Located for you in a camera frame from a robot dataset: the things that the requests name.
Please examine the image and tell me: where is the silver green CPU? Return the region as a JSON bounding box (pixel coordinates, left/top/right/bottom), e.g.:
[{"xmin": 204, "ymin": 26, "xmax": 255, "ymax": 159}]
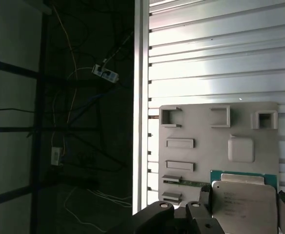
[{"xmin": 209, "ymin": 170, "xmax": 279, "ymax": 231}]

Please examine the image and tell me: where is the yellow cable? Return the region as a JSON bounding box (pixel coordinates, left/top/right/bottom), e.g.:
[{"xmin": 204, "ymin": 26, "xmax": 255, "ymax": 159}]
[{"xmin": 52, "ymin": 4, "xmax": 78, "ymax": 124}]

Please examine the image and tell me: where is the white power adapter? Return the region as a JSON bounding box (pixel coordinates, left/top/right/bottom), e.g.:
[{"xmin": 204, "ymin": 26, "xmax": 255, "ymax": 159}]
[{"xmin": 50, "ymin": 146, "xmax": 61, "ymax": 166}]

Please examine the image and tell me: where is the black metal table frame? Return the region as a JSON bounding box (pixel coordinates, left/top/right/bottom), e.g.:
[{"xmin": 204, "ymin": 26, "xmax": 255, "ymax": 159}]
[{"xmin": 0, "ymin": 0, "xmax": 102, "ymax": 234}]

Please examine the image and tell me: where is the white power strip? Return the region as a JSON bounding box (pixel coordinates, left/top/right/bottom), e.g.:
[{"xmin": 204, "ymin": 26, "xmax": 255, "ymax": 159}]
[{"xmin": 91, "ymin": 63, "xmax": 120, "ymax": 83}]

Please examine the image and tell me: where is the green RAM stick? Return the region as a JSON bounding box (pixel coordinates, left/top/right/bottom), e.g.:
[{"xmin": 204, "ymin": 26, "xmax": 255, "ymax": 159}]
[{"xmin": 163, "ymin": 179, "xmax": 211, "ymax": 187}]

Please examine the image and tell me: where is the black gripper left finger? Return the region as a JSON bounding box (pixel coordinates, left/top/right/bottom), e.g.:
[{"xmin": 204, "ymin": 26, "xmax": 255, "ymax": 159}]
[{"xmin": 132, "ymin": 186, "xmax": 225, "ymax": 234}]

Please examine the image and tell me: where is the grey parts rack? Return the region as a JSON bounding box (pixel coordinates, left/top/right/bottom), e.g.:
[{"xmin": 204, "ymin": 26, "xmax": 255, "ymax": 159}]
[{"xmin": 158, "ymin": 101, "xmax": 280, "ymax": 208}]

